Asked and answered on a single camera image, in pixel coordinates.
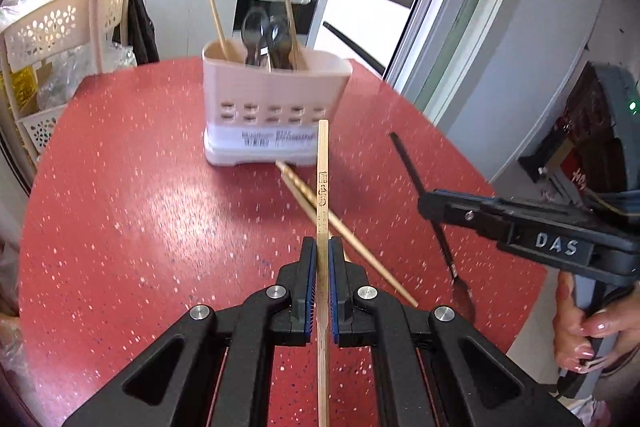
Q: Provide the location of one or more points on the brown translucent spoon left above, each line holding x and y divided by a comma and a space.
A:
253, 34

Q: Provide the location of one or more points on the brown translucent spoon right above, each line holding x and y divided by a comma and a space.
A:
279, 44

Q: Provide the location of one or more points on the wooden chopstick in holder right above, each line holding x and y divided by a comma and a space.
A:
297, 58

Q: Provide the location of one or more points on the wooden chopstick with print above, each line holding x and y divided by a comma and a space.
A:
322, 291

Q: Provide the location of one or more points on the wooden chopstick in holder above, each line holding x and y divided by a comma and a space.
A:
220, 31
297, 58

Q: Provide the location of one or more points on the wooden chopstick in holder left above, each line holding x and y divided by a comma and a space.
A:
220, 31

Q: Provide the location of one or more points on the beige plastic storage rack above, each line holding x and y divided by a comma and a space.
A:
47, 52

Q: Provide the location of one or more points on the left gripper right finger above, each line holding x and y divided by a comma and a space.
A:
432, 368

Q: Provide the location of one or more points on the brown translucent spoon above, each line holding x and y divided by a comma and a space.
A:
279, 44
253, 34

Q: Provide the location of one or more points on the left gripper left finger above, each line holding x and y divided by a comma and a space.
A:
212, 367

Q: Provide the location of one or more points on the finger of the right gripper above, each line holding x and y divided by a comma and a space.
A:
466, 211

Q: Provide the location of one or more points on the wooden chopstick on table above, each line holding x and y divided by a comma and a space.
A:
366, 255
306, 200

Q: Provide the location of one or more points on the black garment hanging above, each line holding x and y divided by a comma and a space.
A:
141, 33

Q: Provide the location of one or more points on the person's right hand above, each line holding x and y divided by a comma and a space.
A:
573, 330

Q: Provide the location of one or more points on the pink plastic utensil holder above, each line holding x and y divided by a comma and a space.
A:
254, 114

